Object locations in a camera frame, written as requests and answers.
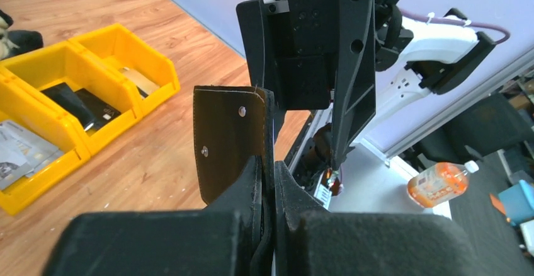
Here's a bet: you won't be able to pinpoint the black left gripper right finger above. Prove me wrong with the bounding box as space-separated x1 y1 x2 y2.
273 161 483 275

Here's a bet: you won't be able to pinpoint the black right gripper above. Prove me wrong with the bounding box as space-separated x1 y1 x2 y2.
236 0 376 170

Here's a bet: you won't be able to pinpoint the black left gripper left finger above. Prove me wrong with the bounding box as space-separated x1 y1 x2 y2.
42 156 263 275

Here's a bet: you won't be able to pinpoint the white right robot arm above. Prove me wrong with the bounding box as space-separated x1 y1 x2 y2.
236 0 496 185

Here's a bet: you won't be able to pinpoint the cards in yellow bin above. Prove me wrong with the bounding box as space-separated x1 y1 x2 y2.
1 71 144 212

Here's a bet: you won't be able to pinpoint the orange drink bottle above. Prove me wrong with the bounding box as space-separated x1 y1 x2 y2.
407 161 479 208

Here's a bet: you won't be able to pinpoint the black office chair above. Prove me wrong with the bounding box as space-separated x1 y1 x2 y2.
400 93 533 170

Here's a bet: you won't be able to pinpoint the blue storage box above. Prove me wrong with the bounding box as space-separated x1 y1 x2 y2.
498 180 533 226

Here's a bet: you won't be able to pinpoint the yellow plastic bin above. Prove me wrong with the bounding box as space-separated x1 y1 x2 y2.
1 23 180 215

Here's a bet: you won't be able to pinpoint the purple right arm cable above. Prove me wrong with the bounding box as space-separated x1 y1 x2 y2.
398 9 511 45

